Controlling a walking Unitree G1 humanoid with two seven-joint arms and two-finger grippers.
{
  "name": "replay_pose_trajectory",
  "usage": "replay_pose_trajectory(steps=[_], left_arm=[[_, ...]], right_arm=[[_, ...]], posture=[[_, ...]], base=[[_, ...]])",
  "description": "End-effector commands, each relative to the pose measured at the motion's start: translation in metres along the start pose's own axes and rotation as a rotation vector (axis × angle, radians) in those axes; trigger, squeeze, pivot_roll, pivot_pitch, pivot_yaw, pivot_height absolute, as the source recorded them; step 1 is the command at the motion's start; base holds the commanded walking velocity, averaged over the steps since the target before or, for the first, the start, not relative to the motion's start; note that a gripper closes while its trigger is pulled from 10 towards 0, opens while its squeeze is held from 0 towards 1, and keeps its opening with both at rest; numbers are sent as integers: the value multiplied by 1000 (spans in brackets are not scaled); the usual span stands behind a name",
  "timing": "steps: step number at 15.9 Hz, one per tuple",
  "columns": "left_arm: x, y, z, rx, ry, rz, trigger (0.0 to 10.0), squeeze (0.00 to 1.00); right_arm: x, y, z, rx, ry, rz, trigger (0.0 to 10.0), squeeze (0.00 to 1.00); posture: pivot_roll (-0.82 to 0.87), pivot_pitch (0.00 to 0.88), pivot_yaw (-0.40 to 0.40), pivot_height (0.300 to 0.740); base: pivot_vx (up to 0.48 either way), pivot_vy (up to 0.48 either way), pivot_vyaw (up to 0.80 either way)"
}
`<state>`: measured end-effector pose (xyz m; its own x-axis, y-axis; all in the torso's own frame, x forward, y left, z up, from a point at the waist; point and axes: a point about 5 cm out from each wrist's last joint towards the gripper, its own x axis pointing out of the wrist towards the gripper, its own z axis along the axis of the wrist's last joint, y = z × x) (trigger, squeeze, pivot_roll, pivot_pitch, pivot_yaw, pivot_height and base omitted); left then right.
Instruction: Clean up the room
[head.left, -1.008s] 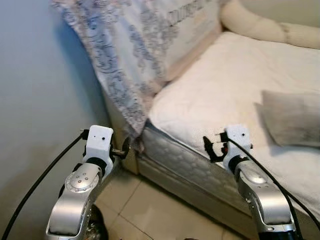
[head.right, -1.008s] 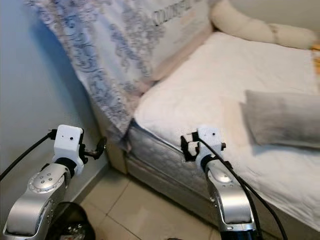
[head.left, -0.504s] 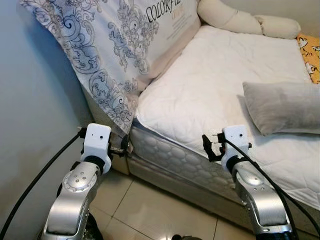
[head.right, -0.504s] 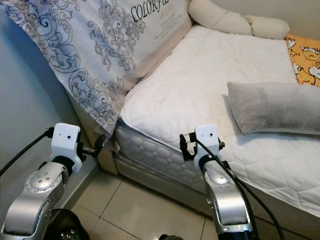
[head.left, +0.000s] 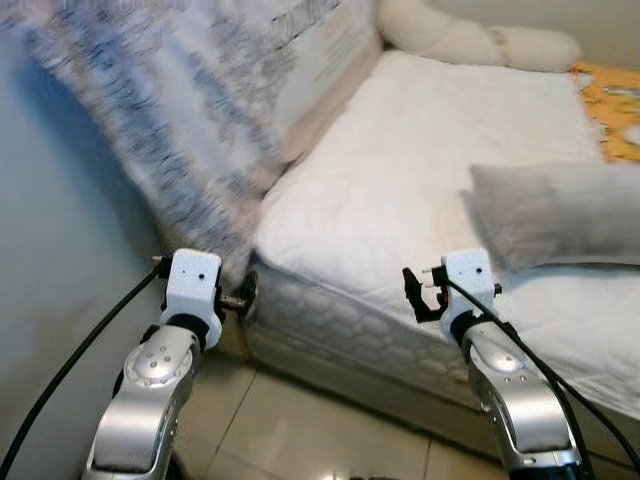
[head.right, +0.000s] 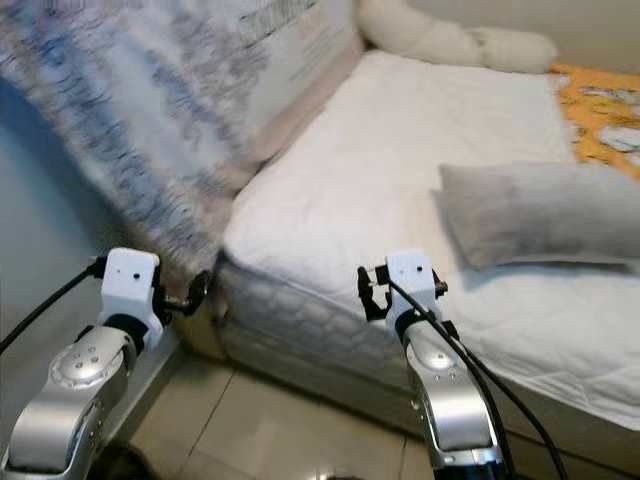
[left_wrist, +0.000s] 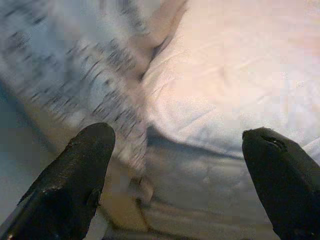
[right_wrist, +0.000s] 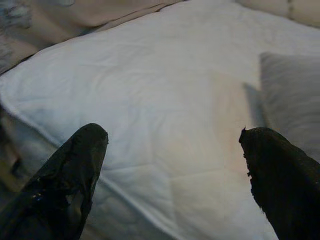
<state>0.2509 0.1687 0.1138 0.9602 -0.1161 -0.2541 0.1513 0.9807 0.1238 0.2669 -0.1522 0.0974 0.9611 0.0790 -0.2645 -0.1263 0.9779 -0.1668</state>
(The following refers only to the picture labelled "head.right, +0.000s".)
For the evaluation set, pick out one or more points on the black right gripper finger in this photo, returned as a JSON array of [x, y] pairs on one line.
[[364, 282]]

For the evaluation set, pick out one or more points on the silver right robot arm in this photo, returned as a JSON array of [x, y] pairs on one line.
[[455, 400]]

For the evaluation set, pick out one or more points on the grey pillow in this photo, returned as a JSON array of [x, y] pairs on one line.
[[540, 210]]

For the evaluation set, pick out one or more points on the cream bolster pillow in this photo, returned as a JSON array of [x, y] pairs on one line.
[[450, 40]]

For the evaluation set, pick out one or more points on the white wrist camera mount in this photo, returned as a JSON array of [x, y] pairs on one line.
[[415, 282], [132, 290]]

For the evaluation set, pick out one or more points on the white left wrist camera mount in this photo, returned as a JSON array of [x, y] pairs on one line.
[[132, 290]]

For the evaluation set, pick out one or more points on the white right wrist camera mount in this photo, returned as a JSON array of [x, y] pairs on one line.
[[415, 282]]

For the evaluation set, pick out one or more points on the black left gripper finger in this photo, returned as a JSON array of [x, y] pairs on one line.
[[201, 287]]

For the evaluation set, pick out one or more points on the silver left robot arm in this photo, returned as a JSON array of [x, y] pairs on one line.
[[75, 390]]

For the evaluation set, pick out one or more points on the white quilted mattress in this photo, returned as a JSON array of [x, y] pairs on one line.
[[380, 180]]

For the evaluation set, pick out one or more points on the yellow cartoon egg blanket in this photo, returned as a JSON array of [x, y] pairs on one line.
[[600, 115]]

